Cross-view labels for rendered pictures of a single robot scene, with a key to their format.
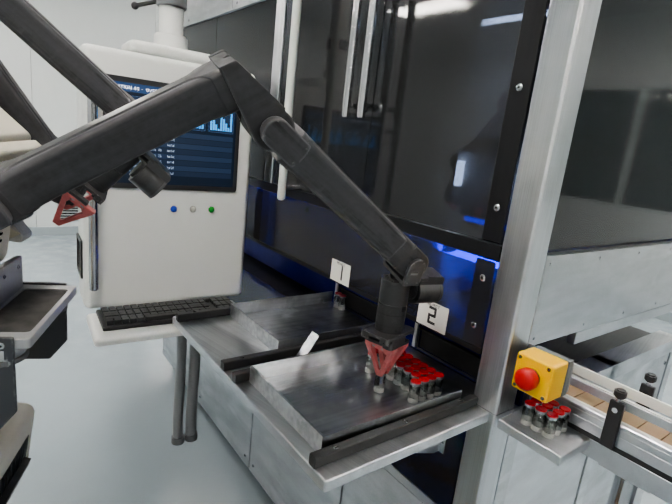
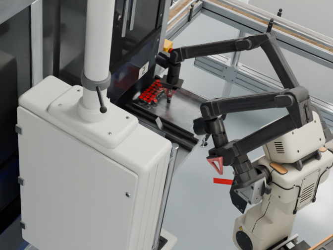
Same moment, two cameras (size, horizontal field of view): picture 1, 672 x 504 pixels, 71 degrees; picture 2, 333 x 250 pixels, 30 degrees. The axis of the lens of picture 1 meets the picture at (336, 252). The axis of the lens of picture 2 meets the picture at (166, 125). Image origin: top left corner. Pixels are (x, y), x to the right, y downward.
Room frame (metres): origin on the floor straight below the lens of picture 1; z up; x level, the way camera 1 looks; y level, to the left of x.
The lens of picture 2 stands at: (2.02, 1.90, 2.89)
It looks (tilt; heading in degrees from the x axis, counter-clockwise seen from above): 43 degrees down; 240
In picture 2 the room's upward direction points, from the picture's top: 10 degrees clockwise
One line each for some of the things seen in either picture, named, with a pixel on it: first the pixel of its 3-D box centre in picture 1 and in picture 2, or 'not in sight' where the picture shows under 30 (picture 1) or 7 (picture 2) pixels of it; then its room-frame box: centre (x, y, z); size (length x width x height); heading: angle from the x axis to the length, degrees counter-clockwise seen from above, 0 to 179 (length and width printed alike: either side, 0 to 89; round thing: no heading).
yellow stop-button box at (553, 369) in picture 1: (541, 373); (163, 48); (0.81, -0.40, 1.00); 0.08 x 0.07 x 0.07; 128
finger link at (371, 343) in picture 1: (386, 352); (170, 89); (0.88, -0.12, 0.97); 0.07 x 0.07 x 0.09; 52
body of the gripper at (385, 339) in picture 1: (390, 320); (172, 78); (0.88, -0.12, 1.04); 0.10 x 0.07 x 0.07; 142
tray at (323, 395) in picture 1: (355, 385); (176, 106); (0.87, -0.07, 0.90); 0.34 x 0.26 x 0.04; 127
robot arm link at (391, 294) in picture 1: (397, 290); (173, 67); (0.89, -0.13, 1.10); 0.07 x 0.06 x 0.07; 118
